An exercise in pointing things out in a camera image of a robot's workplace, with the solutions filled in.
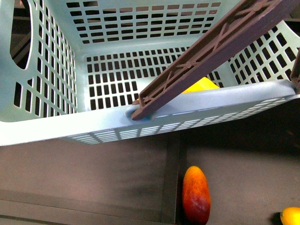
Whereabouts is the yellow mango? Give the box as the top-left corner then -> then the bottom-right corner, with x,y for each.
280,207 -> 300,225

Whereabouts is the light blue plastic basket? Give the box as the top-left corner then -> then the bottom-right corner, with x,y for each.
0,0 -> 300,146

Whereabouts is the black display tray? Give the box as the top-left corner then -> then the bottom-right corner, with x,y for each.
0,99 -> 300,225

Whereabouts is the yellow lemon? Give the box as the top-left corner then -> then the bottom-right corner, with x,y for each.
182,77 -> 219,93

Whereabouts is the red orange mango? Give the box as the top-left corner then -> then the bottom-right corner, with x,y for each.
182,166 -> 211,225

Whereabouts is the brown basket handle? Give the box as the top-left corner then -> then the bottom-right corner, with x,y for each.
131,0 -> 300,120

